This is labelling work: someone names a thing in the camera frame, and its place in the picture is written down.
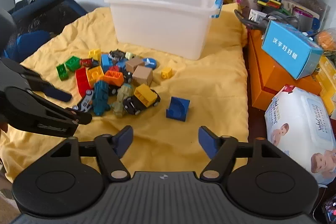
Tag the blue cardboard box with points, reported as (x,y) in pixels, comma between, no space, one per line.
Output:
(286,48)

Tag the small yellow toy brick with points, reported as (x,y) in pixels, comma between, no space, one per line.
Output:
(167,73)

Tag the grey toy car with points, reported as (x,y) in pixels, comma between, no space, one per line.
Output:
(116,55)

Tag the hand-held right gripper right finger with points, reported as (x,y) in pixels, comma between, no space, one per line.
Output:
(207,142)

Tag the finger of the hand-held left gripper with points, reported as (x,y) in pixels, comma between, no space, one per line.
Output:
(59,94)
(78,117)

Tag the tan toy cube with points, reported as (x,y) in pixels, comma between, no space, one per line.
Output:
(143,75)
(134,64)

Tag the yellow blanket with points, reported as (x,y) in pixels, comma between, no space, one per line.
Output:
(197,82)

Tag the yellow and black toy truck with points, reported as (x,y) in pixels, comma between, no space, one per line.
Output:
(143,96)

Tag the yellow square toy brick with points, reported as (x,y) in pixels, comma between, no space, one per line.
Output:
(95,76)

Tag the smartphone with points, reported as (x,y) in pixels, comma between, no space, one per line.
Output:
(331,208)

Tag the grey canister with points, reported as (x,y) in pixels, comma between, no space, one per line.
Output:
(302,16)

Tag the blue airplane disc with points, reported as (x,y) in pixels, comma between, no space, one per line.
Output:
(149,62)

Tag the pale green toy piece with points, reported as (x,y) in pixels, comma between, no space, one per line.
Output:
(130,55)

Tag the small white printed box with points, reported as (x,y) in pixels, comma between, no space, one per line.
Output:
(256,15)

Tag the orange toy brick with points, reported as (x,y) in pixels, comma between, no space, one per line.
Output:
(113,78)

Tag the orange net bag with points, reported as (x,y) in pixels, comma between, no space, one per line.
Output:
(326,39)

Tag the yellow box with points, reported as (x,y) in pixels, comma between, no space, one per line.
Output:
(328,77)

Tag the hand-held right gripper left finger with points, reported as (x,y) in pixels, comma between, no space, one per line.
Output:
(123,141)

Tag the white plastic storage bin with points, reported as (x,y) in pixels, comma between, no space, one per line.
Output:
(157,27)

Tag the white toy car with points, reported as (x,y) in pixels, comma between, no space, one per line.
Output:
(85,103)

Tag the long red toy brick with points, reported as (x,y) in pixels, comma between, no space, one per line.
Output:
(82,81)

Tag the red and black toy car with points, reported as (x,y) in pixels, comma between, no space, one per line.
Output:
(88,63)

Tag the orange box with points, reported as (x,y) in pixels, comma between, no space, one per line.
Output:
(265,82)

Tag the dark blue mesh bag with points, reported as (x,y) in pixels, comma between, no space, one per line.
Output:
(52,14)

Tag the blue curved toy brick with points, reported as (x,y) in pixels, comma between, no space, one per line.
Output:
(178,108)

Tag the translucent toy vehicle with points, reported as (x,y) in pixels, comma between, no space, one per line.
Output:
(121,102)

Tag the small blue toy brick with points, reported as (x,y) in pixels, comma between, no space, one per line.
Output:
(122,65)

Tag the yellow studded toy brick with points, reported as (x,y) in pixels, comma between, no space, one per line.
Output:
(94,54)

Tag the baby wipes pack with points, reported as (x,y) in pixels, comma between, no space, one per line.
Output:
(302,121)

